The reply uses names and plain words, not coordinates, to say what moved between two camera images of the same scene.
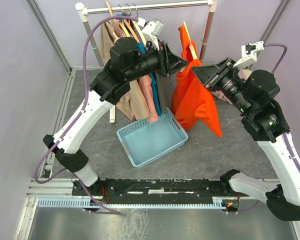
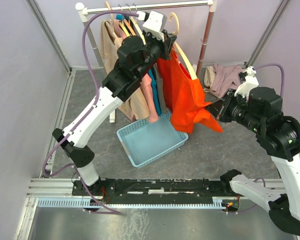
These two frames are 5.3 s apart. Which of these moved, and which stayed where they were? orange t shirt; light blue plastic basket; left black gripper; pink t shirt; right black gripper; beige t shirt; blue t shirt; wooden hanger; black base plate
Moved: left black gripper; right black gripper; wooden hanger; orange t shirt
Stayed: pink t shirt; black base plate; light blue plastic basket; blue t shirt; beige t shirt
